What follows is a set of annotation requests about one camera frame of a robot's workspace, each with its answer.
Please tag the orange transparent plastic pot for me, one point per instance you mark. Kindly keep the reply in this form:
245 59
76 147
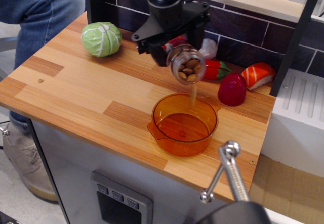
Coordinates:
184 126

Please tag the clear almond jar red label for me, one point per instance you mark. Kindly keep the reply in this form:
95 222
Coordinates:
185 62

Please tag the beige sneaker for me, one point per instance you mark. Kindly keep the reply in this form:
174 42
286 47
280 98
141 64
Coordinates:
21 150

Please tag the red toy chili pepper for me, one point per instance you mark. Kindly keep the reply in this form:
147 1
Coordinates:
216 70

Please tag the white ribbed toy sink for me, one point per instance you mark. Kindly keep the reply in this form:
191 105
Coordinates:
300 98

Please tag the black metal shelf post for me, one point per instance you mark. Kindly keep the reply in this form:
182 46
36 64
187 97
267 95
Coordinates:
293 46

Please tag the red toy strawberry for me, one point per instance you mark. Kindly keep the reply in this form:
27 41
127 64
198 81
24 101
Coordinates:
232 90

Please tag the toy ice cream cone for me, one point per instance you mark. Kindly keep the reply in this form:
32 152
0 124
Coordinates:
208 49

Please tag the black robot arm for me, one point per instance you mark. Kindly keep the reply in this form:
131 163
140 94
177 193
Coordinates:
167 20

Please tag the almonds in pot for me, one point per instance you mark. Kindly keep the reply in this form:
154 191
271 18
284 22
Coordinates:
193 94

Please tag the toy salmon sushi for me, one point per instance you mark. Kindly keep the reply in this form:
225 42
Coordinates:
258 74

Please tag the green toy cabbage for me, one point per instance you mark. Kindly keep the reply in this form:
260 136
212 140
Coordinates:
101 39

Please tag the person leg in blue jeans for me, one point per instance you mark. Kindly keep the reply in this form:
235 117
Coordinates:
39 20

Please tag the grey oven control panel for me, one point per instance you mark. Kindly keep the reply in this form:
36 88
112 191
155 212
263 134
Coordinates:
120 204

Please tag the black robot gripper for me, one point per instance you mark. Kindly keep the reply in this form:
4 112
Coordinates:
167 23

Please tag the metal clamp screw handle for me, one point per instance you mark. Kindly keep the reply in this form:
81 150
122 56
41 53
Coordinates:
228 154

